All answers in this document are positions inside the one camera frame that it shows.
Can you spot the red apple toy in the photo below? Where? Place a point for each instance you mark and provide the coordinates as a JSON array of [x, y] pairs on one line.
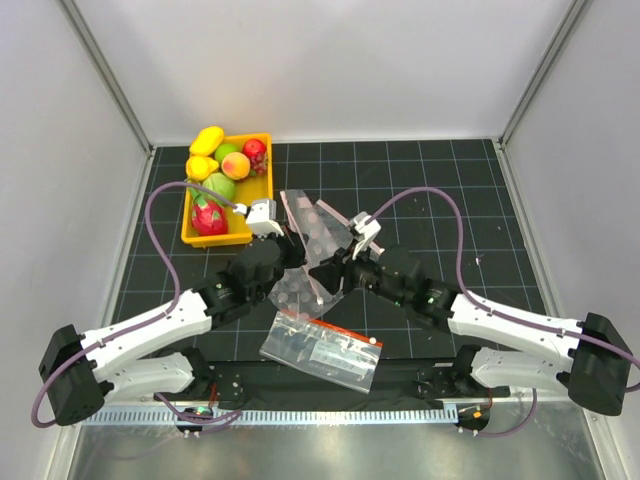
[[254, 148]]

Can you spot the red dragon fruit toy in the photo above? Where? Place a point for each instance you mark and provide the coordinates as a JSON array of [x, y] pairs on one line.
[[208, 216]]

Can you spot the pink polka dot zip bag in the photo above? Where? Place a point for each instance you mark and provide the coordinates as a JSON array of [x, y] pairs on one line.
[[297, 291]]

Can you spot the clear bag pink zipper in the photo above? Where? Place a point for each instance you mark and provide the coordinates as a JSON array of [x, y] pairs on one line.
[[337, 226]]

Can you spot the slotted white cable duct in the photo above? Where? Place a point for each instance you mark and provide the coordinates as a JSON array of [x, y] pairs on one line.
[[161, 416]]

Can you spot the green lime toy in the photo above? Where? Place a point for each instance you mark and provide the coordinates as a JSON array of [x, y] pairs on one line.
[[225, 149]]

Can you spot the orange peach toy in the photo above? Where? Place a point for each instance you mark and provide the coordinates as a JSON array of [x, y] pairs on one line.
[[236, 166]]

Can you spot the dark red grapes toy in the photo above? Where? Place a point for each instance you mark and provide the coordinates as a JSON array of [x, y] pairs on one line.
[[259, 164]]

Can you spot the yellow plastic tray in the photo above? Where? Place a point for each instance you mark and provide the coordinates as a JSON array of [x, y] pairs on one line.
[[247, 190]]

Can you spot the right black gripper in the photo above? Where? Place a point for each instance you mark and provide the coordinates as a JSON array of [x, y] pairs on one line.
[[330, 271]]

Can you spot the green cabbage toy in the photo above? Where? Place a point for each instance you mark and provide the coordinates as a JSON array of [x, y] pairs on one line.
[[222, 185]]

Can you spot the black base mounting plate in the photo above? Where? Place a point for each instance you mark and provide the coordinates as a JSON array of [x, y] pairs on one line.
[[398, 384]]

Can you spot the aluminium frame post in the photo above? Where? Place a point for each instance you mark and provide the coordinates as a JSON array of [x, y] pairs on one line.
[[89, 43], [562, 35]]

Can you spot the yellow mango toy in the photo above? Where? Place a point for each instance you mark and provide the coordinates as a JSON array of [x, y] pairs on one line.
[[207, 141]]

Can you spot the clear bag orange zipper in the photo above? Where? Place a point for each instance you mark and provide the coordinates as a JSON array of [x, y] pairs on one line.
[[322, 350]]

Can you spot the yellow lemon toy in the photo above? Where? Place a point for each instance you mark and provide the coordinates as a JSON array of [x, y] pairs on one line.
[[199, 168]]

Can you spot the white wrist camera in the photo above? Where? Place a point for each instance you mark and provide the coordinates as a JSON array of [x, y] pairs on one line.
[[261, 218], [364, 229]]

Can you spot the right aluminium frame post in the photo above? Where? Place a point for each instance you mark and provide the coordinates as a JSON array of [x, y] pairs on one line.
[[562, 35]]

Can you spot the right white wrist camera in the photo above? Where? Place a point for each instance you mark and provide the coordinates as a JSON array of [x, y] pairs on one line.
[[364, 229]]

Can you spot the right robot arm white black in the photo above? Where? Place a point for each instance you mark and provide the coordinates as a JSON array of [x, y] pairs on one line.
[[586, 359]]

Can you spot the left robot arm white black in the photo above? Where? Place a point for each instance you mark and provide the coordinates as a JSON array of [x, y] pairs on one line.
[[72, 362]]

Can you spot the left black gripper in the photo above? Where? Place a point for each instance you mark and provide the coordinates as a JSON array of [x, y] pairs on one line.
[[294, 244]]

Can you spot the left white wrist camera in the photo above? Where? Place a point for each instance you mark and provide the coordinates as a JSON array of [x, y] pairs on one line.
[[261, 218]]

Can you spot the left aluminium frame post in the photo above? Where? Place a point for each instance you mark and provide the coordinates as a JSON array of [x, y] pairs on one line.
[[89, 43]]

